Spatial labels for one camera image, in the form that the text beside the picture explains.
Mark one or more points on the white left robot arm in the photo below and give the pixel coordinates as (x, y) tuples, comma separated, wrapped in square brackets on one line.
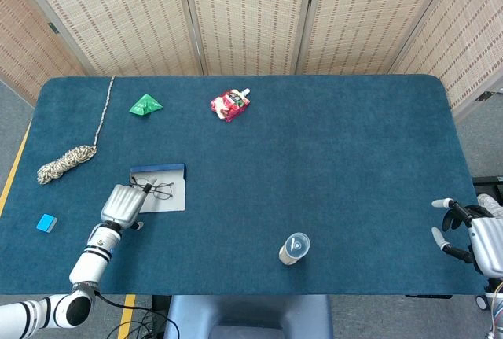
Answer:
[(92, 260)]

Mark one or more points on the black stand base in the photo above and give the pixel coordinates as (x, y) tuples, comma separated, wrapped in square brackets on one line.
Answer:
[(489, 185)]

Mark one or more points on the black caster wheel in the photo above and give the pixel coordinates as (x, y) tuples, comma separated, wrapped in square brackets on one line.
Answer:
[(483, 303)]

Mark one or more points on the woven bamboo folding screen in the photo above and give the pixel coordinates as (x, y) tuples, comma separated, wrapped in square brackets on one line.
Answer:
[(247, 16)]

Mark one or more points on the navy blue glasses case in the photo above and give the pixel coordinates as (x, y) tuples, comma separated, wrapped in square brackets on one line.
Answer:
[(173, 202)]

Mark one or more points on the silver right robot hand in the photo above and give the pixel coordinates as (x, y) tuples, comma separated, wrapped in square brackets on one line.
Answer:
[(487, 244)]

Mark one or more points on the blue felt table cover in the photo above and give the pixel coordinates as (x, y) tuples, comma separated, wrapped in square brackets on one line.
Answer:
[(314, 177)]

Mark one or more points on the black framed eyeglasses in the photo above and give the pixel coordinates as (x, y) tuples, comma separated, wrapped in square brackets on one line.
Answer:
[(161, 191)]

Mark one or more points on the small blue sponge block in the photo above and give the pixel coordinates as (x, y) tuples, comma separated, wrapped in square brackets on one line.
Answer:
[(46, 222)]

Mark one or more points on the green triangular snack packet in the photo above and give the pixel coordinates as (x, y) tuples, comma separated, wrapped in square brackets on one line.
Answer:
[(144, 106)]

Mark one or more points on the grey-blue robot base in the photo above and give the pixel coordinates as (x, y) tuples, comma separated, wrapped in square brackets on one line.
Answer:
[(251, 315)]

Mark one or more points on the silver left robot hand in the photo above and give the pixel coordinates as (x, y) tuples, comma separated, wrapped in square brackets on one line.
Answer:
[(122, 205)]

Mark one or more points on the red spouted drink pouch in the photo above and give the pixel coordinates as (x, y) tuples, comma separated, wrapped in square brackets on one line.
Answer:
[(228, 105)]

